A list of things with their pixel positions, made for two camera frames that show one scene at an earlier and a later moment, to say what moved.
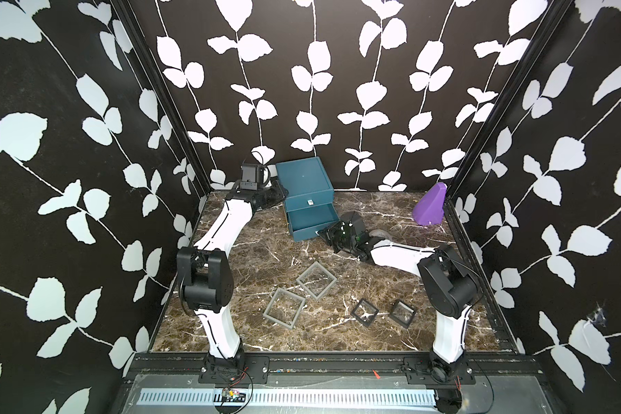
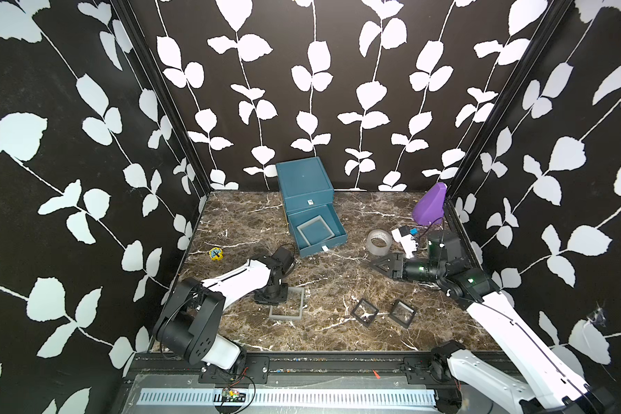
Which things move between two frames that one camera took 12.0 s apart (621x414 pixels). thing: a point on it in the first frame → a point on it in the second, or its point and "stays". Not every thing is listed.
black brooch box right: [401, 313] stays
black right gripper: [328, 234] → [398, 266]
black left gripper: [281, 196] → [282, 297]
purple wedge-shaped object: [429, 209] stays
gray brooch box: [316, 280] → [316, 230]
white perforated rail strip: [293, 398] stays
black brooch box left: [364, 312] stays
